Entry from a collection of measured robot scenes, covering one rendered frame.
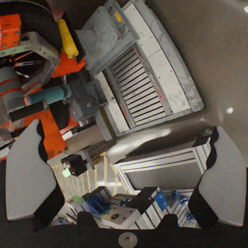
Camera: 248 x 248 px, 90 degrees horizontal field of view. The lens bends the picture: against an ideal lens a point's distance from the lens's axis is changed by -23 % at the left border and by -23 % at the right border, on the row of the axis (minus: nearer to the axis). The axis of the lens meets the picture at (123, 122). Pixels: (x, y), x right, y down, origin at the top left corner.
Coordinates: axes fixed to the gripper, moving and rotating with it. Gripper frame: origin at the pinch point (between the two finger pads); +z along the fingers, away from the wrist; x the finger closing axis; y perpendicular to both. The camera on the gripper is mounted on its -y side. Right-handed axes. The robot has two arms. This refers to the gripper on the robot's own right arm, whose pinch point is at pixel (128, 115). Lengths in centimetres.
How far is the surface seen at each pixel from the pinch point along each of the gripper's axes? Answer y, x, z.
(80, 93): 37, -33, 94
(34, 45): -4, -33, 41
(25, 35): -8, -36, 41
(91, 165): 84, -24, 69
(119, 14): -18, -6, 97
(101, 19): -15, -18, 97
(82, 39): -2, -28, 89
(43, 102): 15.9, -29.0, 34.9
